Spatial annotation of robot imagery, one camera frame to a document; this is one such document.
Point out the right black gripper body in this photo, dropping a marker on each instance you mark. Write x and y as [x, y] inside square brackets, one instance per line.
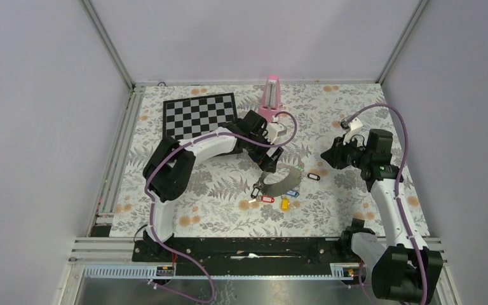
[356, 156]

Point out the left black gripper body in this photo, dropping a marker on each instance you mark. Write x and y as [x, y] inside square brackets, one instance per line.
[257, 152]

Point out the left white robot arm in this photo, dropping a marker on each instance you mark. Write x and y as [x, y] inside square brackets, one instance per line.
[169, 169]

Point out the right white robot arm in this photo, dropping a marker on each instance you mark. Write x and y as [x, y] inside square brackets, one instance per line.
[405, 269]

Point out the floral table mat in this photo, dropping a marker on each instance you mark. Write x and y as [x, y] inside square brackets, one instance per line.
[217, 201]

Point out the pink metronome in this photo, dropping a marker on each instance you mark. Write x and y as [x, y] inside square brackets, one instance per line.
[271, 99]

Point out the black white chessboard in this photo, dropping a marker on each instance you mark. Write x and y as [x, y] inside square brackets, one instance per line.
[188, 118]

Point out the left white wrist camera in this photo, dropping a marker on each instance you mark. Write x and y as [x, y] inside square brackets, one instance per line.
[274, 131]

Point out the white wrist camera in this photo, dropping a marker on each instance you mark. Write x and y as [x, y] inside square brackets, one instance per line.
[351, 129]
[274, 131]

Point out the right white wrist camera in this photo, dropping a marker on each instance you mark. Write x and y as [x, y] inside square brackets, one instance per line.
[351, 129]

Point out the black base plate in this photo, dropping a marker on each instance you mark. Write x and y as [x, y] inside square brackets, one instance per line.
[203, 252]

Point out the grey slotted cable duct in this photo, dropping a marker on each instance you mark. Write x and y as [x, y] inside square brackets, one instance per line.
[242, 270]

